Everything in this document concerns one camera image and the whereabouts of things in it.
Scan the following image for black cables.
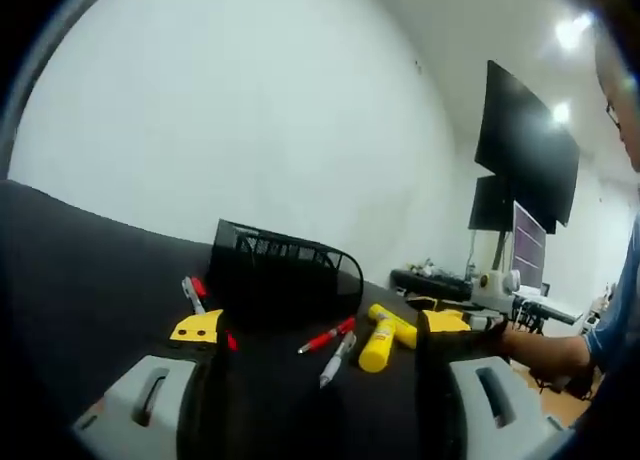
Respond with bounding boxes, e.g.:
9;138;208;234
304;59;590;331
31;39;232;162
528;367;597;402

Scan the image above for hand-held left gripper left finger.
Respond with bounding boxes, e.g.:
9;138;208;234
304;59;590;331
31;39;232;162
72;308;227;460

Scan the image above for lit computer screen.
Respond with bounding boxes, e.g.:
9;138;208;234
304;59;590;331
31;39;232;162
511;201;549;292

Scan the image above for person's head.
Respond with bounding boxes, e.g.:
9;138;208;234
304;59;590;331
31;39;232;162
593;24;640;173

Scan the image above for person's right hand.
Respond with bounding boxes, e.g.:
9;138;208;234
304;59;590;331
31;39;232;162
477;322;512;364

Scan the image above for black keyboard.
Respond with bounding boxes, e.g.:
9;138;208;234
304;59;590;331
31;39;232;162
389;268;474;302

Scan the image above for black table cloth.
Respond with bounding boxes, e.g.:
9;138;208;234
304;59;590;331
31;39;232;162
0;178;506;460

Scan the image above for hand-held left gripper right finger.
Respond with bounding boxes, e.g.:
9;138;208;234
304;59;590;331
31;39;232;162
415;308;576;460

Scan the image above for white desk shelf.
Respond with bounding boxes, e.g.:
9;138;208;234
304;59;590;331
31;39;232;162
513;284;585;326

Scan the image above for large black monitor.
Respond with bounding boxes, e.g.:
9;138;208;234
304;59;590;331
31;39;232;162
473;59;582;227

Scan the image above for person's blue shirt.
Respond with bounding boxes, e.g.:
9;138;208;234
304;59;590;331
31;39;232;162
583;227;640;399

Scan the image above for black mesh holder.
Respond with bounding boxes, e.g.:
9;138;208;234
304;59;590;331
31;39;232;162
206;218;365;332

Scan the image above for silver pen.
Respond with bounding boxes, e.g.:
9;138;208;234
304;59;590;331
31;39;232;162
319;330;358;389
181;276;207;316

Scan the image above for small black monitor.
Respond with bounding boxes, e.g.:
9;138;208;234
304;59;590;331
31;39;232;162
468;174;515;232

